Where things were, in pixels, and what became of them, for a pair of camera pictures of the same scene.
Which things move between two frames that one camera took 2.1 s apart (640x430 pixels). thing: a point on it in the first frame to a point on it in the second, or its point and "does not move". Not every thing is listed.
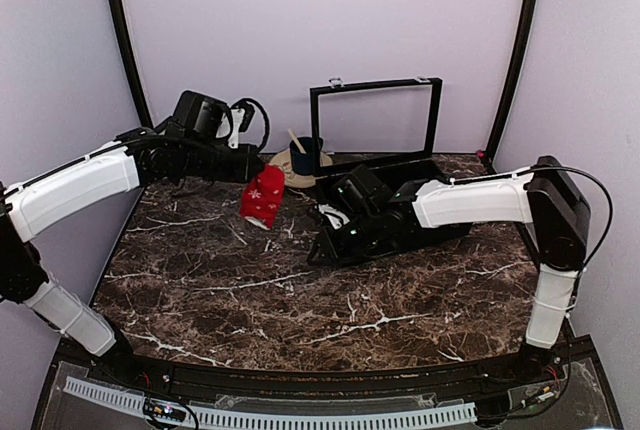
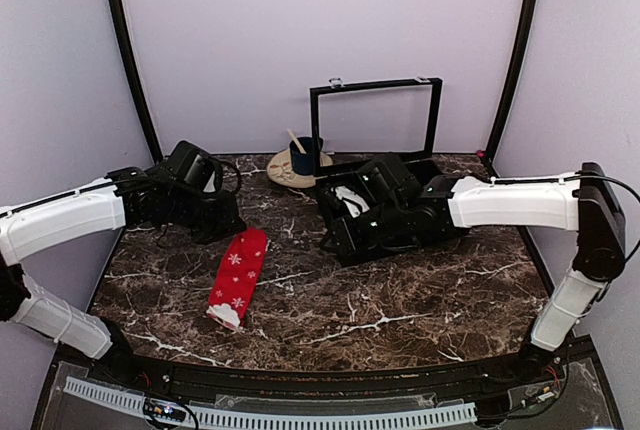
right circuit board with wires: (539, 396) does not move
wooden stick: (299, 145) does not move
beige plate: (293, 178) does not move
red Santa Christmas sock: (262, 197) to (237, 275)
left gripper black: (243, 171) to (226, 226)
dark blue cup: (302, 163) does not move
